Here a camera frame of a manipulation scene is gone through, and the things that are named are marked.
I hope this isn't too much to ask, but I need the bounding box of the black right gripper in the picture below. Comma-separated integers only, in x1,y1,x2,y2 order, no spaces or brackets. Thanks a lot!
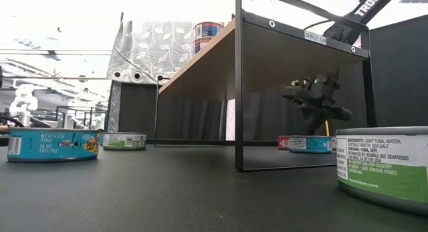
280,70,352,136

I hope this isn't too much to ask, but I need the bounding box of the wooden shelf with black frame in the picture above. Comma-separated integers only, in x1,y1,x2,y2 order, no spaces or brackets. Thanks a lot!
154,0,377,172

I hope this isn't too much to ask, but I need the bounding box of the black curtain panel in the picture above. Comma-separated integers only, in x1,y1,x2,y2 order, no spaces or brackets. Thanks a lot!
117,81,228,142
243,13,428,142

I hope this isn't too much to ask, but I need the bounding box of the silver leaf-pattern curtain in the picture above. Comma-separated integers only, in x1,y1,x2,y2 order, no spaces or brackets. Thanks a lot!
106,19,218,86

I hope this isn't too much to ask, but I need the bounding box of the white robot figure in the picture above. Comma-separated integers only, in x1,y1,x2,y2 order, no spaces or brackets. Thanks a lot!
9,84,39,126

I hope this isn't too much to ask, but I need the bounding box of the metal curtain frame post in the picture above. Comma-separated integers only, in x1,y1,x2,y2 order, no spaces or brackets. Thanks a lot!
103,80,115,132

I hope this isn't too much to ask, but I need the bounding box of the black background table frame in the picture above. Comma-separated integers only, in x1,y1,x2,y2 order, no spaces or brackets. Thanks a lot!
55,106,108,130

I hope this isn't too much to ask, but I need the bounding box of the grey horizontal rail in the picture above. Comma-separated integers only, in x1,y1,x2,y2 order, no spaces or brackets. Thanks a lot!
0,76,113,81

